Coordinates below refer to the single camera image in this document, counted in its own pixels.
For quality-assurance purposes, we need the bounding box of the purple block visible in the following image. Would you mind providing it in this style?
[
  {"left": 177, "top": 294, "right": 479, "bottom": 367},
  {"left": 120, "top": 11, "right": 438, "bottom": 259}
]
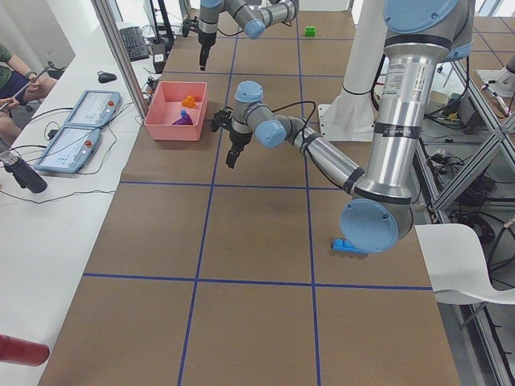
[{"left": 173, "top": 114, "right": 193, "bottom": 125}]

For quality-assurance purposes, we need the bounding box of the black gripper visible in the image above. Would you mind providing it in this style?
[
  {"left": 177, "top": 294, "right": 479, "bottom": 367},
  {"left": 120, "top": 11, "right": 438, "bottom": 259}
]
[
  {"left": 225, "top": 129, "right": 252, "bottom": 169},
  {"left": 198, "top": 30, "right": 216, "bottom": 71}
]

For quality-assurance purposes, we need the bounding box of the black braided cable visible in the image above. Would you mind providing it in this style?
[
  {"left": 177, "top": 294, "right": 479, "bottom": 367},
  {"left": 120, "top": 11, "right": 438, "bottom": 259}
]
[{"left": 269, "top": 100, "right": 319, "bottom": 138}]

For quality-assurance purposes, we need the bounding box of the teach pendant tablet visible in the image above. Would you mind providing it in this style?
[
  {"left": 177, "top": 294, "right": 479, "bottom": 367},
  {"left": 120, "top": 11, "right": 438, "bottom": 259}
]
[
  {"left": 65, "top": 90, "right": 121, "bottom": 128},
  {"left": 34, "top": 126, "right": 101, "bottom": 174}
]

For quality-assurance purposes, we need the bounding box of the aluminium frame rack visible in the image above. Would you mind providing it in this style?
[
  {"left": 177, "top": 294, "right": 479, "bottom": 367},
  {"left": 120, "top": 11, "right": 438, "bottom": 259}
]
[{"left": 414, "top": 51, "right": 514, "bottom": 385}]

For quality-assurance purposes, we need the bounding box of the red cylinder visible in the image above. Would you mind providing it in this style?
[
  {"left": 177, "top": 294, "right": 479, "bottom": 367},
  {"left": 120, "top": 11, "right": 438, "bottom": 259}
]
[{"left": 1, "top": 335, "right": 50, "bottom": 367}]

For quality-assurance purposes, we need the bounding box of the black keyboard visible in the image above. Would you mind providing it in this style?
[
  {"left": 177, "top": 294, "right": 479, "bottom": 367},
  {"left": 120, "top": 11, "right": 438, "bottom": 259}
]
[{"left": 119, "top": 27, "right": 149, "bottom": 62}]

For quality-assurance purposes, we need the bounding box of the upper teach pendant tablet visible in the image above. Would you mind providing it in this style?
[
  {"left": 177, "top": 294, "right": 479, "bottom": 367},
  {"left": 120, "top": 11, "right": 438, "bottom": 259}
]
[{"left": 65, "top": 90, "right": 121, "bottom": 128}]

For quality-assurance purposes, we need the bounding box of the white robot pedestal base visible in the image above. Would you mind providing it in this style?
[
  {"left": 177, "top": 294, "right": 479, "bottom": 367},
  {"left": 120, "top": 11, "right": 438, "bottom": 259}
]
[{"left": 319, "top": 0, "right": 387, "bottom": 142}]

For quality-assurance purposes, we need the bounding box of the lower teach pendant tablet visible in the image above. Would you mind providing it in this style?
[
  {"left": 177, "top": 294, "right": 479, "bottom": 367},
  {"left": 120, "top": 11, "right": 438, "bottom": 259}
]
[{"left": 34, "top": 126, "right": 101, "bottom": 174}]

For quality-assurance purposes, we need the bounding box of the seated person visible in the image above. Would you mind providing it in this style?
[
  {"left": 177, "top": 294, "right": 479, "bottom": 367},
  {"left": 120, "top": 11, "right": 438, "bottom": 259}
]
[{"left": 1, "top": 44, "right": 57, "bottom": 148}]

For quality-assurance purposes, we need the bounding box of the long blue four-stud block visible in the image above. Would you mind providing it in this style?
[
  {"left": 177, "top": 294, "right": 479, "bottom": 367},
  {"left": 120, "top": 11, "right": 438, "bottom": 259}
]
[{"left": 332, "top": 238, "right": 367, "bottom": 255}]

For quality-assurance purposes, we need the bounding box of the black computer mouse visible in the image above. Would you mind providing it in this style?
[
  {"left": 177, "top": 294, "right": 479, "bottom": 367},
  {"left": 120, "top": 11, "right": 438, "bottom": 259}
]
[{"left": 97, "top": 71, "right": 117, "bottom": 84}]

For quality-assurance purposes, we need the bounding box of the green block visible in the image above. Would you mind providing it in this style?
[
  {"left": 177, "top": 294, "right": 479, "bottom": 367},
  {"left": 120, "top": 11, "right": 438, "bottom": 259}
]
[{"left": 304, "top": 26, "right": 316, "bottom": 38}]

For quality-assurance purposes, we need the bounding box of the orange block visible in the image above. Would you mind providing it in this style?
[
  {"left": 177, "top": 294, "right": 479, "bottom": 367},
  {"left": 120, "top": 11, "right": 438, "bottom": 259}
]
[{"left": 181, "top": 95, "right": 196, "bottom": 109}]

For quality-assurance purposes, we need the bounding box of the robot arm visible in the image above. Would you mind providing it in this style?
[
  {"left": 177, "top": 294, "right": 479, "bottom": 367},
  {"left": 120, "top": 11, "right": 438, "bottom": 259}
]
[
  {"left": 197, "top": 0, "right": 299, "bottom": 71},
  {"left": 226, "top": 1, "right": 474, "bottom": 253}
]

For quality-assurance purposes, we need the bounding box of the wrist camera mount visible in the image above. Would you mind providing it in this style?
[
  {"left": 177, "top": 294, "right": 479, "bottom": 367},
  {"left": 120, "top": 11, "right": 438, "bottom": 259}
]
[
  {"left": 210, "top": 106, "right": 233, "bottom": 133},
  {"left": 181, "top": 16, "right": 199, "bottom": 38}
]

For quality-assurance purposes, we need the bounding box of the aluminium frame post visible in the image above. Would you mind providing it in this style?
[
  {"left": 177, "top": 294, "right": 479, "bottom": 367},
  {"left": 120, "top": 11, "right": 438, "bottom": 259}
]
[{"left": 91, "top": 0, "right": 148, "bottom": 121}]

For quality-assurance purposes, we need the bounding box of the pink plastic box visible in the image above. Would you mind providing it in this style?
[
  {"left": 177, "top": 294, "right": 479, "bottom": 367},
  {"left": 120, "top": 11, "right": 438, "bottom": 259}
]
[{"left": 144, "top": 81, "right": 208, "bottom": 142}]

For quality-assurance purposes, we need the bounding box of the white chair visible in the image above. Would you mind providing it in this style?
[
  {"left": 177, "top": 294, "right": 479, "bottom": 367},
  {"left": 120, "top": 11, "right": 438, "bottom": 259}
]
[{"left": 415, "top": 224, "right": 514, "bottom": 306}]

